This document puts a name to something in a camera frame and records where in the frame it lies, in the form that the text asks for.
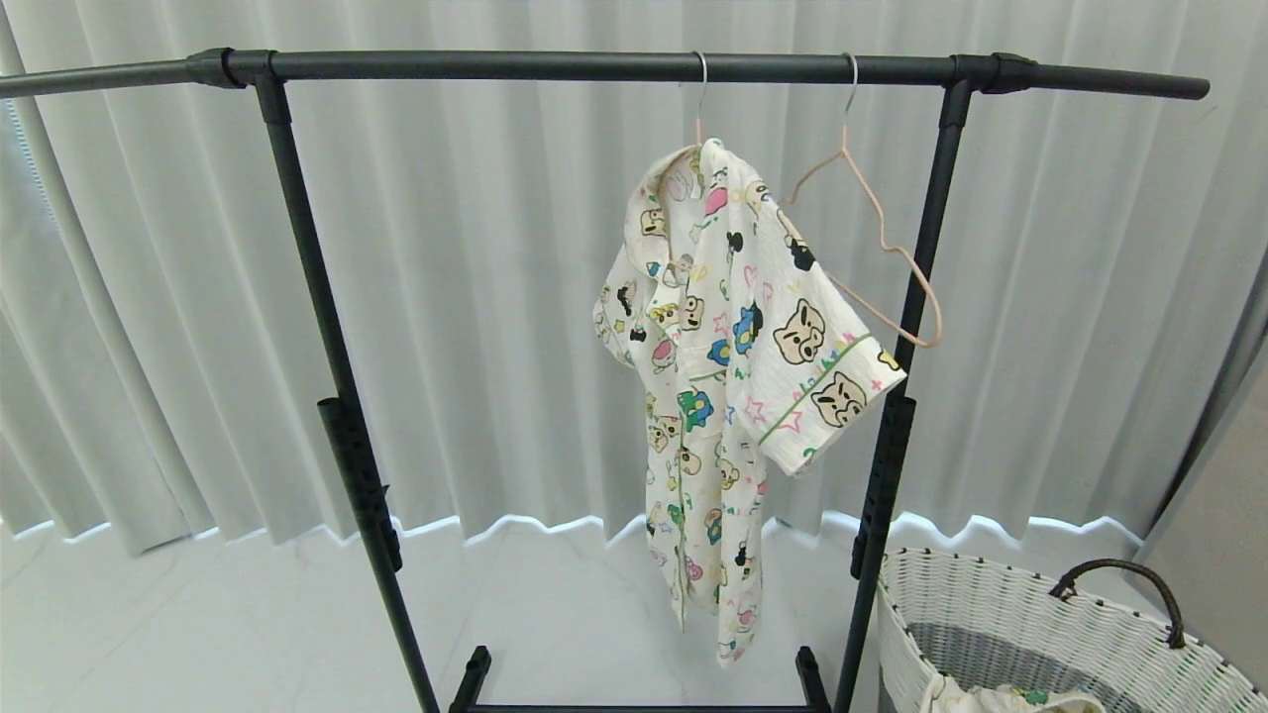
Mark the cream printed shirt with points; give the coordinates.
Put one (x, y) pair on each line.
(733, 396)

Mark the pink clothes hanger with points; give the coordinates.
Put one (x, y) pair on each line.
(880, 223)
(701, 84)

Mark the cream printed garment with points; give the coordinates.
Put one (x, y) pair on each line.
(991, 698)

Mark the black clothes rack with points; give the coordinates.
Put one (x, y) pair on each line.
(594, 67)

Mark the white laundry basket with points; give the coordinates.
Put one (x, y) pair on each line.
(991, 604)

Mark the white curtain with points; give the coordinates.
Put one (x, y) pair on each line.
(475, 248)

